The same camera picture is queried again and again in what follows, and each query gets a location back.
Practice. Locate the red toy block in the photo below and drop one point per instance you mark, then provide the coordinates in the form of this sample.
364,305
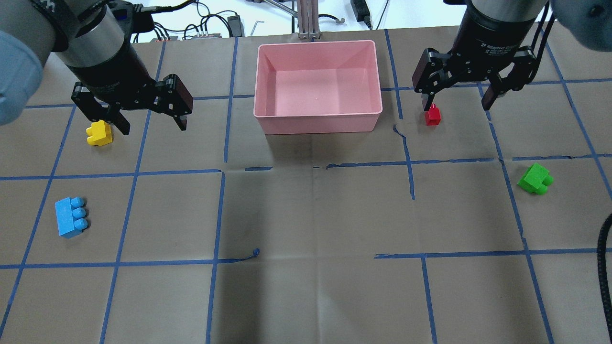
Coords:
433,116

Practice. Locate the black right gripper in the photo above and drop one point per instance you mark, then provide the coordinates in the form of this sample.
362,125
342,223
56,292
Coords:
485,40

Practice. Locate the green toy block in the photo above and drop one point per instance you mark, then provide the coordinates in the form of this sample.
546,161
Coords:
536,179

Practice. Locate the yellow toy block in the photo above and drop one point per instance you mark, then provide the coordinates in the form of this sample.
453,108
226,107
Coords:
99,134

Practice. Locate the grey hex key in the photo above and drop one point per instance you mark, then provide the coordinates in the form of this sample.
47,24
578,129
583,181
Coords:
254,27

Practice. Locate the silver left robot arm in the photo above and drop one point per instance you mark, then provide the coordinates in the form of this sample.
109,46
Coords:
32,30

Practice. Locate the aluminium frame post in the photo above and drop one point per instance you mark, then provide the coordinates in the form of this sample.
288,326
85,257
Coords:
307,17

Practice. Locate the pink plastic box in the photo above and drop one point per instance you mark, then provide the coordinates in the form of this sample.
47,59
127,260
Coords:
317,87

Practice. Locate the blue toy block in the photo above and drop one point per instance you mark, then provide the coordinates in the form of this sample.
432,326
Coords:
71,216

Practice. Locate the black power adapter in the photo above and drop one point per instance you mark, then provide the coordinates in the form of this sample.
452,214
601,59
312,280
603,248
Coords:
361,12

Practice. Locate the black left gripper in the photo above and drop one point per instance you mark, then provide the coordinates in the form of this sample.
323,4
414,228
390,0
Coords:
116,70

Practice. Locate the small black adapter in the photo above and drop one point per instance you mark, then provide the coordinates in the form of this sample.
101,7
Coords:
235,26

